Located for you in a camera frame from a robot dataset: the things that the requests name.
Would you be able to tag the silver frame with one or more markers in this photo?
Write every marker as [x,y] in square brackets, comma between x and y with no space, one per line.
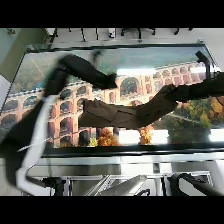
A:
[133,186]

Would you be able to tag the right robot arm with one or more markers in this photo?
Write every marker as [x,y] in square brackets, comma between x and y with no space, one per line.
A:
[201,90]

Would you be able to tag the brown shirt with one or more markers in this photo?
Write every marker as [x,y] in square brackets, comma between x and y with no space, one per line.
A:
[126,115]

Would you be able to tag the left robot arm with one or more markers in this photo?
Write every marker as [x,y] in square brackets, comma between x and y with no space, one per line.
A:
[36,130]

